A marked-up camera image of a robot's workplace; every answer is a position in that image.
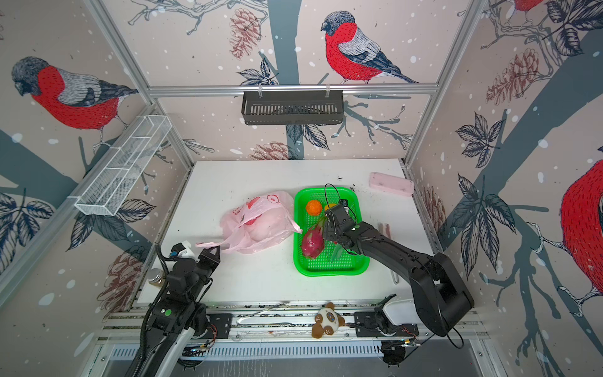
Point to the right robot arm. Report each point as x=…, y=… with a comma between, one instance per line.
x=440, y=295

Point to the green plastic basket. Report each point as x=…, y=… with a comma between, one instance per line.
x=335, y=260

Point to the white mesh wall shelf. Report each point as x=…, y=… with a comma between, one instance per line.
x=109, y=189

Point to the plush panda toy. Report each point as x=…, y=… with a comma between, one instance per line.
x=327, y=322

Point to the black hanging wire basket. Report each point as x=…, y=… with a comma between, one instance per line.
x=316, y=107

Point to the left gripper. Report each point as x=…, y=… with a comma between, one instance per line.
x=210, y=259

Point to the metal can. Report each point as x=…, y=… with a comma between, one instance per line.
x=156, y=277

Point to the pink rectangular box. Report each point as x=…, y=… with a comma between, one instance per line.
x=391, y=184

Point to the pink plastic bag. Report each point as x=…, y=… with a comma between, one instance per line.
x=263, y=222

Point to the orange fruit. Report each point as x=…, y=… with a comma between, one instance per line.
x=314, y=208

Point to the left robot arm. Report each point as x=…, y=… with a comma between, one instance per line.
x=176, y=324

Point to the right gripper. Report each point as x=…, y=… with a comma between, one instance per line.
x=329, y=228

